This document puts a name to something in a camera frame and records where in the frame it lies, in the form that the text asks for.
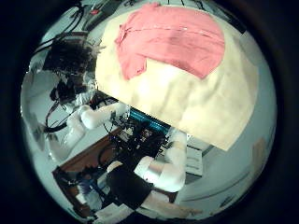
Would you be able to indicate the blue control box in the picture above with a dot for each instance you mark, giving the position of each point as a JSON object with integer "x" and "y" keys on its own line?
{"x": 149, "y": 121}

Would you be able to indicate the grey device with red switch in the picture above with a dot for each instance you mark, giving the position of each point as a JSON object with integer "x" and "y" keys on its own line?
{"x": 99, "y": 15}

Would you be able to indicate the brown wooden desk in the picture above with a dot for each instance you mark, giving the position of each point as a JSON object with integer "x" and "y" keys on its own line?
{"x": 87, "y": 158}

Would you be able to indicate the white flat box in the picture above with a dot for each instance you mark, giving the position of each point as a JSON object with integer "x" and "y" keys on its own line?
{"x": 194, "y": 160}

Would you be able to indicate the orange shirt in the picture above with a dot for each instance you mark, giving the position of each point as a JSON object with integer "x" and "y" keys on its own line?
{"x": 174, "y": 40}

